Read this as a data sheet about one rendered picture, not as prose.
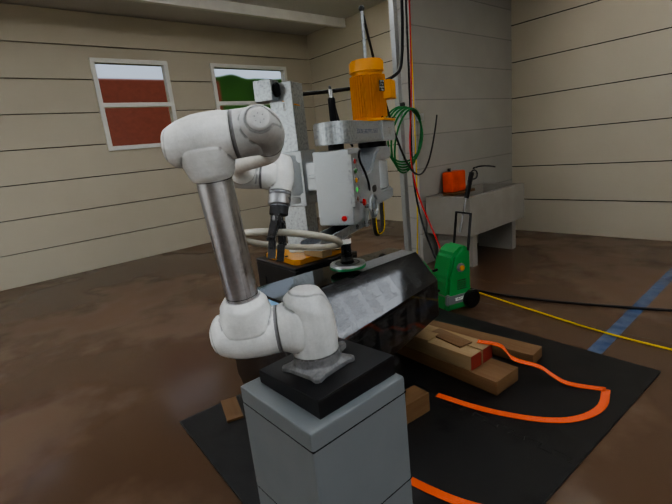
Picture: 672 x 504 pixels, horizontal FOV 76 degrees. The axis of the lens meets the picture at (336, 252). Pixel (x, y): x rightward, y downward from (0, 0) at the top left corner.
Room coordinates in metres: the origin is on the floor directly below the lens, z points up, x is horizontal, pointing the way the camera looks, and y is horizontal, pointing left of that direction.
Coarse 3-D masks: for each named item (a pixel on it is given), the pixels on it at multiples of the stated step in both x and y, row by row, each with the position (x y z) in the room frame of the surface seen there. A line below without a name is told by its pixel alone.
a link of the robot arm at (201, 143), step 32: (192, 128) 1.16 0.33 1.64; (224, 128) 1.17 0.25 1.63; (192, 160) 1.16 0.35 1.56; (224, 160) 1.18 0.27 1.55; (224, 192) 1.21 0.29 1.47; (224, 224) 1.21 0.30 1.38; (224, 256) 1.22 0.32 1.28; (224, 288) 1.25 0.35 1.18; (256, 288) 1.28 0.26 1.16; (224, 320) 1.24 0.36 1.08; (256, 320) 1.23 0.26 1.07; (224, 352) 1.24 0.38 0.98; (256, 352) 1.24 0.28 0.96
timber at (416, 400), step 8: (408, 392) 2.24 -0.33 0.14; (416, 392) 2.23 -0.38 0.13; (424, 392) 2.23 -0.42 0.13; (408, 400) 2.16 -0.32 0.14; (416, 400) 2.16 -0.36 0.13; (424, 400) 2.20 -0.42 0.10; (408, 408) 2.12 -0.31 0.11; (416, 408) 2.16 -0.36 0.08; (424, 408) 2.20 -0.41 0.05; (408, 416) 2.12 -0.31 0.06; (416, 416) 2.16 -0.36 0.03
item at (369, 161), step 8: (360, 152) 2.51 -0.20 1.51; (368, 152) 2.89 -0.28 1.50; (376, 152) 2.89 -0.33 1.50; (384, 152) 3.03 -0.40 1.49; (360, 160) 2.49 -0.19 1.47; (368, 160) 2.82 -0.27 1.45; (376, 160) 2.85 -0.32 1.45; (368, 168) 2.77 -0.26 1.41; (376, 168) 2.84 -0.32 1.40; (368, 176) 2.68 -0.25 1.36; (376, 176) 2.83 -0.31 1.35; (368, 184) 2.62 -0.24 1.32; (376, 184) 2.82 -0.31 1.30; (368, 192) 2.66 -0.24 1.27; (376, 192) 2.80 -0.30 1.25; (384, 192) 2.96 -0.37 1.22; (392, 192) 3.14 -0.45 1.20; (368, 200) 2.65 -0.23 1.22; (384, 200) 2.99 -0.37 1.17; (368, 208) 2.67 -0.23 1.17; (368, 216) 2.67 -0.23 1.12; (368, 224) 2.66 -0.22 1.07
